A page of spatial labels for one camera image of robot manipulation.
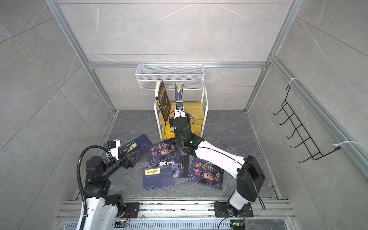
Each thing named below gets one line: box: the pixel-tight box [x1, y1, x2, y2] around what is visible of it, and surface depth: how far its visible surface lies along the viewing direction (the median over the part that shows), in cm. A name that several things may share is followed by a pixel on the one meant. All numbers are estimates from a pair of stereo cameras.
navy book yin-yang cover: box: [123, 133, 154, 154], surface depth 100 cm
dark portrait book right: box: [186, 157, 224, 191], surface depth 86 cm
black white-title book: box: [158, 154, 190, 178], surface depth 90 cm
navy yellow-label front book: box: [142, 164, 175, 191], surface depth 85 cm
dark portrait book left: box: [147, 140, 180, 166], surface depth 95 cm
